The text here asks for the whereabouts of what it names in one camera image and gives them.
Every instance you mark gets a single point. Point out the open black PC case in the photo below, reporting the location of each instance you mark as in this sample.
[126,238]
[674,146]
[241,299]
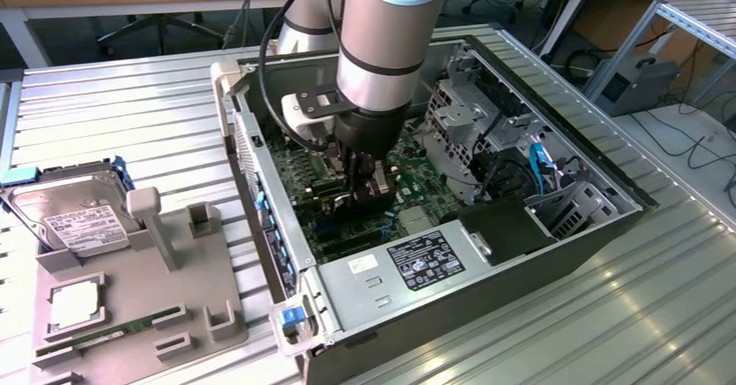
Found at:
[575,247]

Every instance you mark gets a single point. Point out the installed RAM stick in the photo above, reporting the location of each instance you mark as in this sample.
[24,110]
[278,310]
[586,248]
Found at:
[322,191]

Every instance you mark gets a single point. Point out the large black chair base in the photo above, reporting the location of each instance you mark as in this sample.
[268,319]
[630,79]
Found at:
[163,25]

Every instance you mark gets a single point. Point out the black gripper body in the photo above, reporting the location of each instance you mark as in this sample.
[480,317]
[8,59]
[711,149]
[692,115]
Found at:
[368,131]

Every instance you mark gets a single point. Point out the blue case latch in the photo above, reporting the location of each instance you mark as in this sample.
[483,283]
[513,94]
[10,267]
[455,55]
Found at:
[293,316]

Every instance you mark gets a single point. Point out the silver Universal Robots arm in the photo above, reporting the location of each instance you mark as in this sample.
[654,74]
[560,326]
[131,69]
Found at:
[385,36]

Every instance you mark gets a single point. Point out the aluminium slat frame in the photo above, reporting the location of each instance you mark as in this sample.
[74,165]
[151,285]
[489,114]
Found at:
[707,14]

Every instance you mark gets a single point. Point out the blue disk carrier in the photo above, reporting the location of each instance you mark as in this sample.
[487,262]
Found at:
[18,177]

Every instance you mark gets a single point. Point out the grey parts rack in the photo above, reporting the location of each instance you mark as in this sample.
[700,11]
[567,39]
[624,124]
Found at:
[161,290]

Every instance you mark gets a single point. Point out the black slanted pole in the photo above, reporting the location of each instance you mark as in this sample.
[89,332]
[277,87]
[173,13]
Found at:
[575,14]

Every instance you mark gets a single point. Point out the grey floor tower unit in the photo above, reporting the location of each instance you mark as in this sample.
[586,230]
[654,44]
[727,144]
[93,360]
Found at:
[632,88]

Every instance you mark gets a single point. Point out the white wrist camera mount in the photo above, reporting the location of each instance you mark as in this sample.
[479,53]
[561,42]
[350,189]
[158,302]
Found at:
[296,120]

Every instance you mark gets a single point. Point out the silver power supply unit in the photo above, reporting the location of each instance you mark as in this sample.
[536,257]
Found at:
[368,290]

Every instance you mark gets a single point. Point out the green motherboard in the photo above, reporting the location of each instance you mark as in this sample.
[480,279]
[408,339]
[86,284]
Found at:
[425,174]

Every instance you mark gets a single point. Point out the silver chipset heatsink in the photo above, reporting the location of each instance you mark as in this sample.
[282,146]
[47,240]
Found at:
[417,221]

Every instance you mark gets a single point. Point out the silver hard disk drive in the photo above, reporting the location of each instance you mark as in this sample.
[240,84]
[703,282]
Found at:
[75,212]

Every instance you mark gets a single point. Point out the green loose RAM stick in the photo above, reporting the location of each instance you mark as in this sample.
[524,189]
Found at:
[143,322]

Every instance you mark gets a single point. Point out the metal drive cage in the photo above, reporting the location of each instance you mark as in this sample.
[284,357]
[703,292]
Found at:
[460,113]

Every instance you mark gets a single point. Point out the silver CPU chip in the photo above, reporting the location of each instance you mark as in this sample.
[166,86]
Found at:
[75,305]

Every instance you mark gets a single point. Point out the black plastic shroud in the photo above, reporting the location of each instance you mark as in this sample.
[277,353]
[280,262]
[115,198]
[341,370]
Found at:
[507,230]

